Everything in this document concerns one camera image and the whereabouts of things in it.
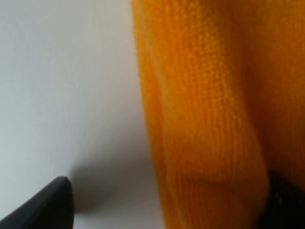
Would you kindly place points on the orange terry towel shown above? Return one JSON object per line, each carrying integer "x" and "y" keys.
{"x": 223, "y": 88}

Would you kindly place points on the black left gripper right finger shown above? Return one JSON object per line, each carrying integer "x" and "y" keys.
{"x": 284, "y": 206}

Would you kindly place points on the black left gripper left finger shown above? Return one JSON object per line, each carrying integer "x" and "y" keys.
{"x": 51, "y": 208}

